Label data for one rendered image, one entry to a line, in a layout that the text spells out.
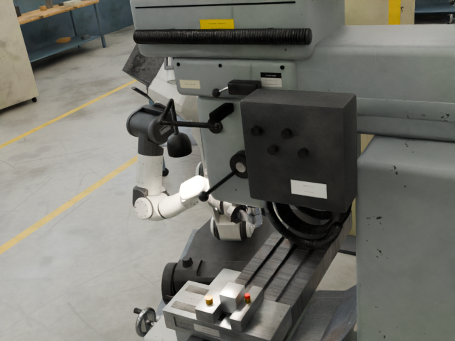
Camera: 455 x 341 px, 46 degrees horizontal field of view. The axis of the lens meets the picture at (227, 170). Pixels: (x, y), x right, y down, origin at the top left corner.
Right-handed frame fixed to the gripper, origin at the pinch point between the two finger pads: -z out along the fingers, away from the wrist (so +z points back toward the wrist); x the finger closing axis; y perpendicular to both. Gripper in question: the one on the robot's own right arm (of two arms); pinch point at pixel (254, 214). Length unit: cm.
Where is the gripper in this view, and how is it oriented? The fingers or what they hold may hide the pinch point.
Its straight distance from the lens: 157.6
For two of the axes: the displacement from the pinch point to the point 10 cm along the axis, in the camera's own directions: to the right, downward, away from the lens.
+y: 1.0, 8.9, 4.5
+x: 7.8, -3.5, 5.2
